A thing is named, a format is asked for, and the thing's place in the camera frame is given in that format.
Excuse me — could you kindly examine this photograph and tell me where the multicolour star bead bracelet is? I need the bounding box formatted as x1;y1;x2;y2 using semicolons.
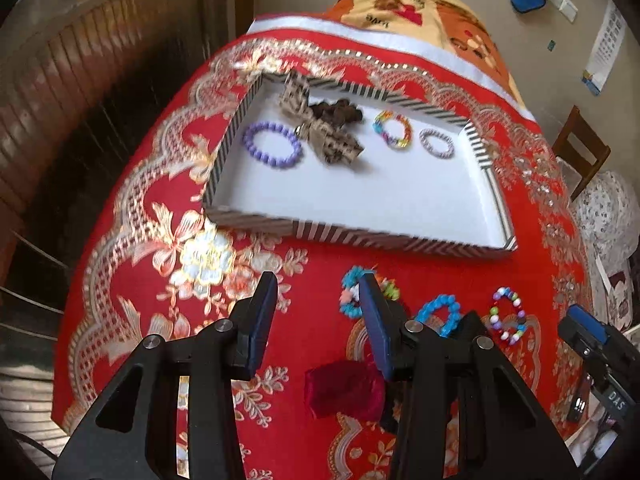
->
338;264;402;320

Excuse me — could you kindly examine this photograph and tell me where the blue bead bracelet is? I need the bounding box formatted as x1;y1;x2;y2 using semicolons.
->
414;294;463;338

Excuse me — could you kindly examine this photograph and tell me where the dark red ribbon bow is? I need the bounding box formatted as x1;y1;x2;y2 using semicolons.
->
304;360;385;422

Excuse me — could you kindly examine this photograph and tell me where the mixed colour round bead bracelet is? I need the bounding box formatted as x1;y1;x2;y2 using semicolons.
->
487;286;530;346

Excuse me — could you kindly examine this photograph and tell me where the red gold floral bedspread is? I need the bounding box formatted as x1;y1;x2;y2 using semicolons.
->
52;16;591;479

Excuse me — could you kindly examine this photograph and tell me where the striped white tray box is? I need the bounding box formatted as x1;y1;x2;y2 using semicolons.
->
203;73;518;258

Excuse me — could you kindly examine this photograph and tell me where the floral white fabric pile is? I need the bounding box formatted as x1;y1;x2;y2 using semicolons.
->
570;170;639;332

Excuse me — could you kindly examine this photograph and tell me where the leopard print bow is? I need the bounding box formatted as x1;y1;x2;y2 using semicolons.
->
279;70;363;165

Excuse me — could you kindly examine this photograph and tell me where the dark brown scrunchie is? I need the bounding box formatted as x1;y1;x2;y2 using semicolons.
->
310;99;363;129

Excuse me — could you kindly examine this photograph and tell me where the wooden chair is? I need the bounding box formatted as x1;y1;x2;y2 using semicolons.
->
552;105;611;200

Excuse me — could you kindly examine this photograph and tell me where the wooden slatted headboard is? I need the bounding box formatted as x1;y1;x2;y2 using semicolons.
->
1;0;233;271

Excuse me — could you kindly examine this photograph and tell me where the orange cream patterned blanket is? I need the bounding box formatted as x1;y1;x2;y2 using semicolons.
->
324;0;524;104

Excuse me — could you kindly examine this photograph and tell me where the purple bead bracelet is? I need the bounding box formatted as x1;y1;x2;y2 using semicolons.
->
241;120;305;170

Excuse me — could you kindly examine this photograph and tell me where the lilac white woven bracelet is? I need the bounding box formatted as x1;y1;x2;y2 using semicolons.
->
418;128;457;161

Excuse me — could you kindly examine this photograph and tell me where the rainbow bead bracelet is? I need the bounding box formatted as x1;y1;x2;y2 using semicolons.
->
372;109;414;150

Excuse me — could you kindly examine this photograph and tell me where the black cable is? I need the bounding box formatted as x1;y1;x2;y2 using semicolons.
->
6;429;61;463

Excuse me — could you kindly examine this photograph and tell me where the wall calendar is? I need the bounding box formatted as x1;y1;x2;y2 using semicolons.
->
582;0;627;96

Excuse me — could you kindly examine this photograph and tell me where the white wall switch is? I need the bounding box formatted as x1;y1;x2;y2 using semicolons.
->
548;0;578;23

